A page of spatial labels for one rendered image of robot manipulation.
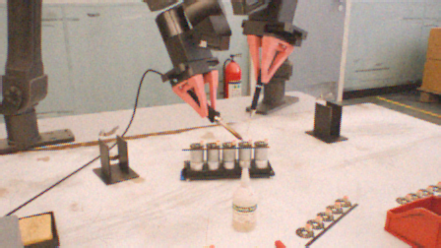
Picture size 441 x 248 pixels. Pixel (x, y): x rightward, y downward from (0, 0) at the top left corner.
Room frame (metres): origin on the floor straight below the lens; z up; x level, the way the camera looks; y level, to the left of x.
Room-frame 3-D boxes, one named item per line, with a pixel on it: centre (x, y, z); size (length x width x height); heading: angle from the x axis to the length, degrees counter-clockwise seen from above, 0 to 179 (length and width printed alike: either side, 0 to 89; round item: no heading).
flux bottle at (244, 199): (0.49, -0.03, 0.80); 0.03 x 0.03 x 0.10
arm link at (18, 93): (0.81, 0.41, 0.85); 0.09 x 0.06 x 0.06; 173
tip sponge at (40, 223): (0.46, 0.25, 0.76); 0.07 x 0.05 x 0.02; 27
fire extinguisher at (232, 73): (3.45, -0.12, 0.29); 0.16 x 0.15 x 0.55; 114
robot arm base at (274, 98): (1.13, -0.16, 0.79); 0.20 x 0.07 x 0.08; 142
